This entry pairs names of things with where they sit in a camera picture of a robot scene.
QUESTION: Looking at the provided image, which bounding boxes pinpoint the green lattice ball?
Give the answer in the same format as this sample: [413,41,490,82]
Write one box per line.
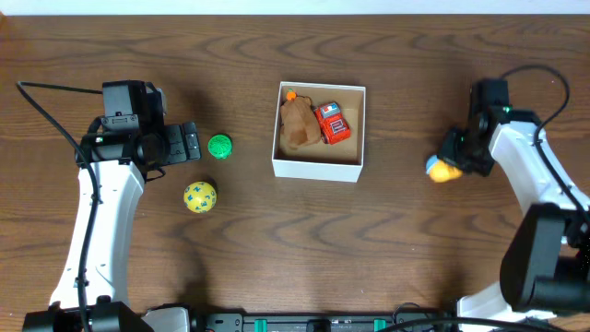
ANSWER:
[207,134,233,160]

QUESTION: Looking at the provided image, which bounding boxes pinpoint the yellow rubber duck blue hat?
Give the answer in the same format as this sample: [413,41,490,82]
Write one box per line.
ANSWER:
[425,155,463,183]

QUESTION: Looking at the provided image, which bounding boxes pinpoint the yellow ball blue letters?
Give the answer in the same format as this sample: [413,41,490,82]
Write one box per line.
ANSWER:
[183,182,218,214]

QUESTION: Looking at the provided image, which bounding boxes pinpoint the brown plush bear toy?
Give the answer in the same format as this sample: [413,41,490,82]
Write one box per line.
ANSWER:
[279,89,322,149]

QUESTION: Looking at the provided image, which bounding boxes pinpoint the red toy fire truck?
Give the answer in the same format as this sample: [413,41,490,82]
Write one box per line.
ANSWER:
[313,102,351,145]

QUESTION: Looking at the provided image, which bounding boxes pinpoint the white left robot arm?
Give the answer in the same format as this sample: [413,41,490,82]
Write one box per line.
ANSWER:
[23,118,203,331]

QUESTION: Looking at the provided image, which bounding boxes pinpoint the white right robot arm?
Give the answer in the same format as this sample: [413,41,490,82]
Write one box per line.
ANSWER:
[426,106,589,322]

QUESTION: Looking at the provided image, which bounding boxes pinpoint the white cardboard box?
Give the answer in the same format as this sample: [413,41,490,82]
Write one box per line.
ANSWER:
[271,81,366,183]

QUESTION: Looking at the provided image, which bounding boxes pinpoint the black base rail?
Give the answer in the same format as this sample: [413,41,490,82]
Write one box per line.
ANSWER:
[190,307,451,332]

